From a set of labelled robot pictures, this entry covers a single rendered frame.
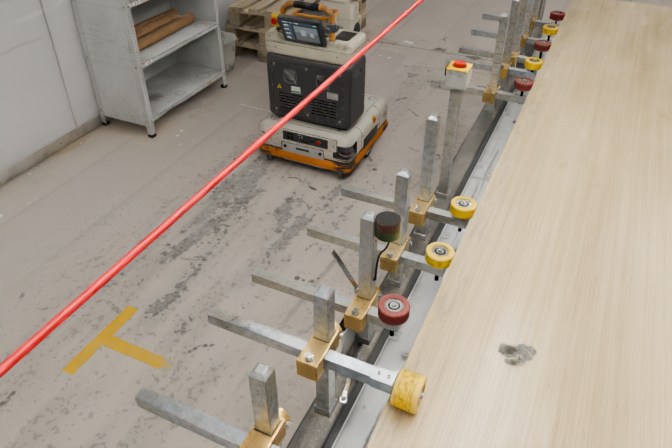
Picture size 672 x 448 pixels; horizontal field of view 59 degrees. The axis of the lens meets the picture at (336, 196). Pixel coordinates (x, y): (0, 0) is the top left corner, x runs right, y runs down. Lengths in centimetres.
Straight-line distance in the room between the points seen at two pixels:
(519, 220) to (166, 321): 165
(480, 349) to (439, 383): 14
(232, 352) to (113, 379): 48
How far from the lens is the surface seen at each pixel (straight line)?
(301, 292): 161
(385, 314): 149
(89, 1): 404
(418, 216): 189
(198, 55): 483
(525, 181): 204
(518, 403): 139
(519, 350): 146
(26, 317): 305
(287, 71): 350
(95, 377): 269
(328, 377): 144
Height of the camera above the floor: 199
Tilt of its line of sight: 35 degrees down
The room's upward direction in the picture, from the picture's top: straight up
